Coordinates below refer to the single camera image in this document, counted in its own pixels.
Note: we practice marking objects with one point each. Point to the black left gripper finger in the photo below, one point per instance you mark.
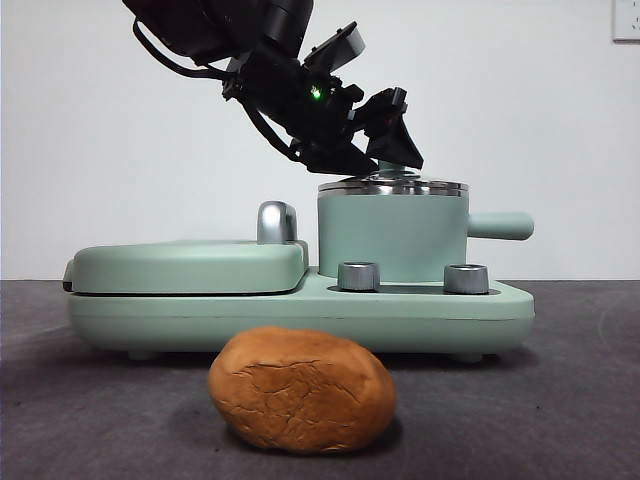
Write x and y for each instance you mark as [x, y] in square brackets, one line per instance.
[395, 142]
[340, 160]

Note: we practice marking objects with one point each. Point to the glass pot lid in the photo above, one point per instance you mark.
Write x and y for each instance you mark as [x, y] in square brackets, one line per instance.
[397, 169]

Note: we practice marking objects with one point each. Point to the brown potato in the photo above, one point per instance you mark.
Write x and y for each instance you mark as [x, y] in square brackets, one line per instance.
[300, 395]

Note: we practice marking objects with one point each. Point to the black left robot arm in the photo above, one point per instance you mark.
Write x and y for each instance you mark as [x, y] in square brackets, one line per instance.
[200, 25]

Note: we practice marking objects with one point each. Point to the silver control knob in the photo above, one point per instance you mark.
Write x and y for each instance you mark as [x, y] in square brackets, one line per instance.
[466, 280]
[358, 277]

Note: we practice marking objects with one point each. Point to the mint green breakfast machine base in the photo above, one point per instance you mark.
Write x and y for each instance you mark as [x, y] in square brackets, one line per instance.
[300, 320]

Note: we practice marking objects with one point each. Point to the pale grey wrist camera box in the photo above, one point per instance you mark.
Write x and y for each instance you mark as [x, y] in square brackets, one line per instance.
[340, 47]

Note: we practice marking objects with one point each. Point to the white wall socket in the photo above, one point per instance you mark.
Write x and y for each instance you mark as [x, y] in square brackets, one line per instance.
[627, 20]

